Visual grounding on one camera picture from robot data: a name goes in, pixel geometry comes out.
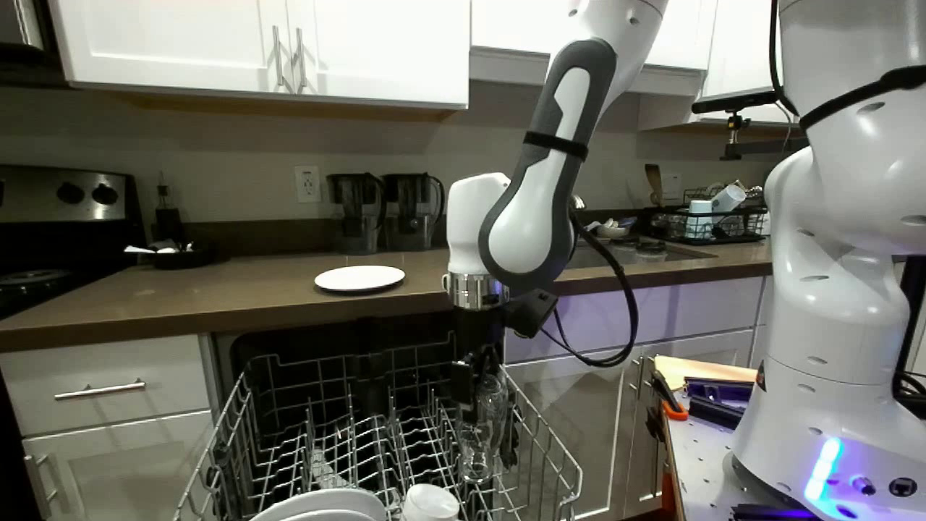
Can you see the clear wine glass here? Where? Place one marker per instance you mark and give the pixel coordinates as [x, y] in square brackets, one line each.
[488, 425]

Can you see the small black clamp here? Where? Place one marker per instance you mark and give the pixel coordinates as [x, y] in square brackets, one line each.
[669, 401]

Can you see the black tray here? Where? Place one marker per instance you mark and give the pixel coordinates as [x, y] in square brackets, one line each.
[191, 260]

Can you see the dark range hood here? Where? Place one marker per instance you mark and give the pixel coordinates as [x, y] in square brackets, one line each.
[19, 25]

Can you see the white base cabinet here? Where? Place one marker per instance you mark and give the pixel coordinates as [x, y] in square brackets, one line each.
[676, 315]

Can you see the white wall outlet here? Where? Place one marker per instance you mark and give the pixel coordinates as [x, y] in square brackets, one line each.
[307, 180]

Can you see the wooden board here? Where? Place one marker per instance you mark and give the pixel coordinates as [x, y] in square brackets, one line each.
[719, 373]

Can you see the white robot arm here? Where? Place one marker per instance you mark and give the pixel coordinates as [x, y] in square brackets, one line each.
[828, 291]

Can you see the white crumpled paper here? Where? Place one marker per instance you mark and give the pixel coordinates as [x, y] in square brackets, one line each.
[145, 251]

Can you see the black rack fitting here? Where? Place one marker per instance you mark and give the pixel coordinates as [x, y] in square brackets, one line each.
[509, 439]

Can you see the white mug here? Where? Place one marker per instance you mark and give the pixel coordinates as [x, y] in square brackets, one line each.
[433, 504]

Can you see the white cabinet door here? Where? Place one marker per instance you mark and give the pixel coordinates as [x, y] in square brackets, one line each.
[126, 472]

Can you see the metal robot mounting table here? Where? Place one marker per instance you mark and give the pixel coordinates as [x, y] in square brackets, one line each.
[703, 472]

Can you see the steel kitchen sink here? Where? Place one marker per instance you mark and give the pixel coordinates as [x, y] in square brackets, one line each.
[656, 255]

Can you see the black orange clamp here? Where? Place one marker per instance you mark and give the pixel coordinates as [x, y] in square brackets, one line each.
[719, 401]

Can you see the black dish drying rack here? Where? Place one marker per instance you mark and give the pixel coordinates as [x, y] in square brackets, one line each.
[676, 228]

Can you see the white cloth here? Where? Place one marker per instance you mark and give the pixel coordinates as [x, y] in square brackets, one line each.
[612, 229]

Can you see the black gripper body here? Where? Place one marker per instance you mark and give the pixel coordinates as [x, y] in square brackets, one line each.
[479, 338]

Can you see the black cooktop stove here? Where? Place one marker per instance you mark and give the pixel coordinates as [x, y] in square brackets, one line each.
[29, 291]

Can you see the white drawer front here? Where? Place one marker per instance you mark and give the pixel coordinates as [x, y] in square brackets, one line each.
[145, 365]

